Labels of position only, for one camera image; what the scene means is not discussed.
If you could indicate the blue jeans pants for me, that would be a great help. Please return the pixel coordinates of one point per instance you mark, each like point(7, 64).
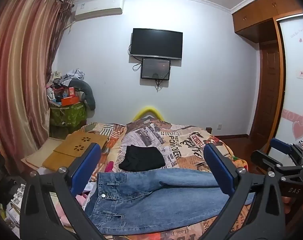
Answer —
point(146, 205)

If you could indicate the person's right hand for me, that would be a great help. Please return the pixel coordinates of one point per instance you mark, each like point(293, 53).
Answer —
point(287, 202)

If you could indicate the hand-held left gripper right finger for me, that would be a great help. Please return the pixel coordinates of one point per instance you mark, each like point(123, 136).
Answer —
point(220, 171)

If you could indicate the white air conditioner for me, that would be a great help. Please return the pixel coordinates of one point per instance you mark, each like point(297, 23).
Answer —
point(99, 7)

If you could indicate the beige mat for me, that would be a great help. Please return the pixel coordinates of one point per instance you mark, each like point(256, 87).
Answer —
point(41, 152)

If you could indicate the striped red curtain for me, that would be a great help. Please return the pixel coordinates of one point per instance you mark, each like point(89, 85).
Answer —
point(19, 67)

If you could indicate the wooden overhead cabinets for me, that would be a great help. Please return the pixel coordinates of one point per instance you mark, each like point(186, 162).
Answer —
point(261, 7)

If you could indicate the small black monitor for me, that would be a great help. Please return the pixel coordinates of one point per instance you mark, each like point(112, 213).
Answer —
point(155, 68)

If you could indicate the green patterned storage box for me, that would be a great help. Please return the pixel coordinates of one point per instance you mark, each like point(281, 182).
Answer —
point(69, 115)

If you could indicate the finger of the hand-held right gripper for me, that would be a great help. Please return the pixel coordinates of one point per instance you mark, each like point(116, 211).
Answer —
point(280, 146)
point(269, 161)

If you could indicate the black folded garment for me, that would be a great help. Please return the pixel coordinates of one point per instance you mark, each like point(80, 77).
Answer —
point(141, 158)

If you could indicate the black wall television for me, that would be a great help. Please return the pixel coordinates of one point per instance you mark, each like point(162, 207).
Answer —
point(156, 43)

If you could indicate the yellow headboard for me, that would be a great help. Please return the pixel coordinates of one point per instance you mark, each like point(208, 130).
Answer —
point(149, 111)

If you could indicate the bamboo lap desk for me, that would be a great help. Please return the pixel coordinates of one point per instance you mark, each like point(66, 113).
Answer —
point(76, 143)

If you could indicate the brown wooden door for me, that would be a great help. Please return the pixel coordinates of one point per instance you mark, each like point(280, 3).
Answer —
point(266, 92)

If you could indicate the orange box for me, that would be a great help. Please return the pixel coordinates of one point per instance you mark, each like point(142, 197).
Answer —
point(70, 101)

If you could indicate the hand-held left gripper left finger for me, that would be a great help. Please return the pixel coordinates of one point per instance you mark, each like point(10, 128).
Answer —
point(87, 166)

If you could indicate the printed blanket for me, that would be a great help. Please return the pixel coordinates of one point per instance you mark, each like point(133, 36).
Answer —
point(186, 140)

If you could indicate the pile of clothes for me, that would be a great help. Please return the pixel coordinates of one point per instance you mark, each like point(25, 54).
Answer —
point(71, 76)

